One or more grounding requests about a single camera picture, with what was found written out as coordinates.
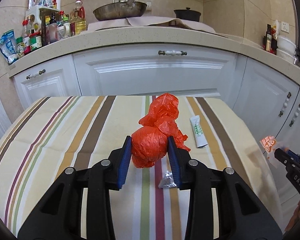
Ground silver blister foil pack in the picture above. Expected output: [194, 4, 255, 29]
[158, 171, 177, 189]

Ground small white green tube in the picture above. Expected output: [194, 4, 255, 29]
[190, 115, 208, 148]

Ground red plastic bag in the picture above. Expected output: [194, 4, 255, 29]
[131, 93, 191, 168]

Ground person's right hand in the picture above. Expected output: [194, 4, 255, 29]
[285, 200, 300, 232]

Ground striped tablecloth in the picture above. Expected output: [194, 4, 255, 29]
[0, 96, 283, 239]

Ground white stacked bowls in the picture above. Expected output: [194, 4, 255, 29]
[276, 35, 296, 63]

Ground dark oil bottle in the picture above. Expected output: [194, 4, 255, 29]
[265, 24, 272, 52]

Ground blue white snack bag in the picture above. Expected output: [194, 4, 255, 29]
[0, 29, 18, 65]

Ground black cooking pot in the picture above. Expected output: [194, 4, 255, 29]
[174, 7, 201, 22]

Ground yellow cooking oil bottle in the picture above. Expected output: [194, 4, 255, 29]
[70, 0, 87, 36]

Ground white spice rack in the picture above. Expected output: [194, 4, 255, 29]
[25, 5, 60, 46]

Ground beige stove cover cloth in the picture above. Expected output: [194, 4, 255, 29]
[87, 16, 216, 34]

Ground steel wok pan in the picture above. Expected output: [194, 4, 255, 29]
[93, 0, 147, 21]

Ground cabinet door handle right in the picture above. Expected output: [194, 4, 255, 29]
[289, 103, 300, 127]

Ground cabinet door handle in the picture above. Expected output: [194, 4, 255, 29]
[279, 92, 292, 117]
[289, 103, 300, 127]

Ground cabinet door handle left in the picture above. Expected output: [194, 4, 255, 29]
[279, 92, 292, 117]

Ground white wall socket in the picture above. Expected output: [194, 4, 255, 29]
[281, 22, 289, 33]

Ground drawer handle left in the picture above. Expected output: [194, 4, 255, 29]
[26, 69, 46, 80]

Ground drawer handle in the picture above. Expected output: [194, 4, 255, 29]
[26, 69, 46, 80]
[158, 50, 187, 56]

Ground drawer handle centre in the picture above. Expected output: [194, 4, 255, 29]
[158, 50, 187, 56]

